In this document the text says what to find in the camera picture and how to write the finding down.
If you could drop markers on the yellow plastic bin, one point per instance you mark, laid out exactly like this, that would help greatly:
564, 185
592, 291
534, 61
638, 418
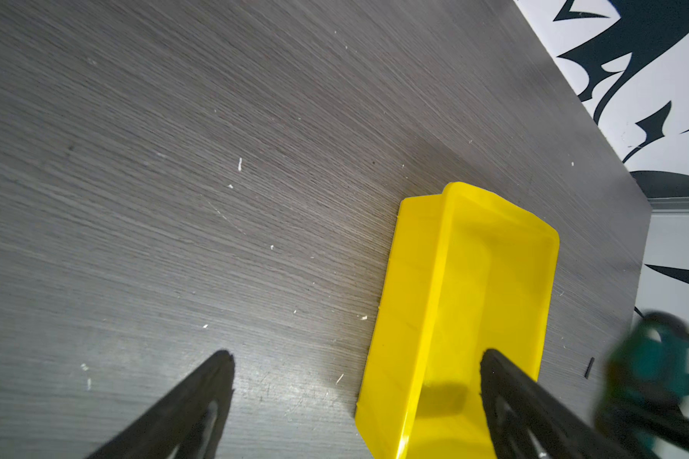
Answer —
468, 271

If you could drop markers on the green black screwdriver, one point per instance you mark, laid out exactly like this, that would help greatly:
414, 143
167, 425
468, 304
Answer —
646, 381

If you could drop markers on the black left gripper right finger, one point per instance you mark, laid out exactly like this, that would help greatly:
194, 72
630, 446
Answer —
522, 416

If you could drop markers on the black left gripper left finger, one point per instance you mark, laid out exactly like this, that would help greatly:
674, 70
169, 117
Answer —
186, 423

